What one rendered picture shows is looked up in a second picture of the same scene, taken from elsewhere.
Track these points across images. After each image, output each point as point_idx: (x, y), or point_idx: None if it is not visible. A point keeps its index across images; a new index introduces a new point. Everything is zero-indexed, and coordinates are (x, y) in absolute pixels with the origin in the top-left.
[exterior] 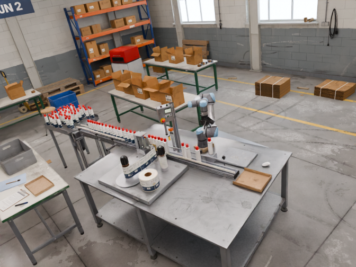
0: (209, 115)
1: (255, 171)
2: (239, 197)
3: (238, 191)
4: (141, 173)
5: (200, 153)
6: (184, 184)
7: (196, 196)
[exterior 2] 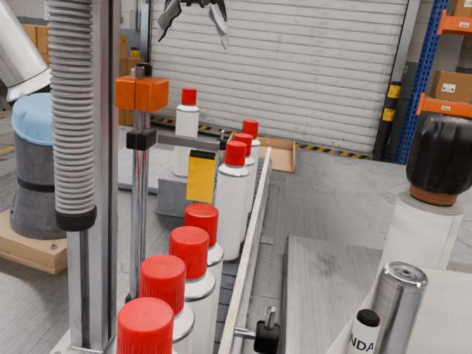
0: (9, 10)
1: None
2: (334, 166)
3: (313, 167)
4: None
5: (120, 242)
6: None
7: None
